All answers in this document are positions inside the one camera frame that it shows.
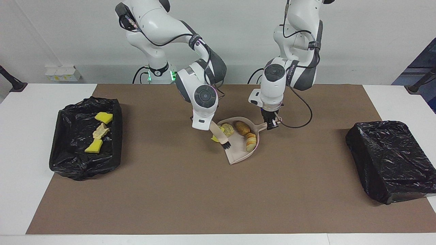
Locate orange-brown bread roll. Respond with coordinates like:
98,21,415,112
235,120,251,136

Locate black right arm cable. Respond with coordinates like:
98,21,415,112
119,14,225,99

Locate large pale tan lump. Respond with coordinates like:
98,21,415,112
246,133,258,152

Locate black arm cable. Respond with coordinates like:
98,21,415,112
278,0,322,129
119,14,225,99

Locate white power socket box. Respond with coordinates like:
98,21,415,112
45,65,82,82

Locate yellow sponge piece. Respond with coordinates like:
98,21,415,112
94,112,113,124
211,127,225,143
84,139,103,154

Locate tan lump with orange streaks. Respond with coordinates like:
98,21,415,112
92,123,110,140

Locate beige brush with black bristles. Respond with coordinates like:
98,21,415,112
209,121,232,150

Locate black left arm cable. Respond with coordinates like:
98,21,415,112
278,0,322,129

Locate beige plastic dustpan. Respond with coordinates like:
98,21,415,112
216,117,268,165

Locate black base cables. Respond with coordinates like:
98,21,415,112
132,66,152,84
247,67,265,84

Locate black stand leg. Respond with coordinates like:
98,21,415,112
0,65,28,93
404,66,436,95

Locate brown table mat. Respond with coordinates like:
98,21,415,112
26,84,436,235

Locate bin lined with black bag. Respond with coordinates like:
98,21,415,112
49,96,123,181
345,120,436,205

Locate dark blue panel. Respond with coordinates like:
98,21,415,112
391,37,436,114

